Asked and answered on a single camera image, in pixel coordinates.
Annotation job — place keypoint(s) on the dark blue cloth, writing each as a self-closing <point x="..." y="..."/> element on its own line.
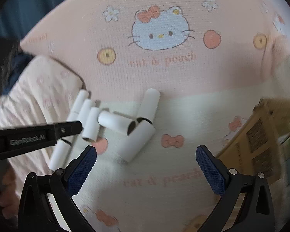
<point x="17" y="62"/>

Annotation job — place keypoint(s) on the brown cardboard box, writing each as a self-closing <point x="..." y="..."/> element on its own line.
<point x="256" y="135"/>

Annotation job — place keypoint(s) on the pink cat printed mat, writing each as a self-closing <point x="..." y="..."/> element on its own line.
<point x="159" y="77"/>

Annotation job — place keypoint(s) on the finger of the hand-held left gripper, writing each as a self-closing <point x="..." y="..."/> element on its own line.
<point x="69" y="129"/>

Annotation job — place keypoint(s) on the pink cartoon-print blanket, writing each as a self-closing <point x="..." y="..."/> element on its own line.
<point x="38" y="89"/>

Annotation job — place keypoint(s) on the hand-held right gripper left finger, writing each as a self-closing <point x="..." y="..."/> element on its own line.
<point x="83" y="171"/>

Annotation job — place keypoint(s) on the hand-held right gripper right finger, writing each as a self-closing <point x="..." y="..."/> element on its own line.
<point x="211" y="174"/>

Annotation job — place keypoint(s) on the pile of white tubes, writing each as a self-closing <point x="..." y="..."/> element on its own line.
<point x="137" y="140"/>

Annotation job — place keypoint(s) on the person's left hand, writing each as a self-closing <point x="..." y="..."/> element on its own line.
<point x="6" y="198"/>

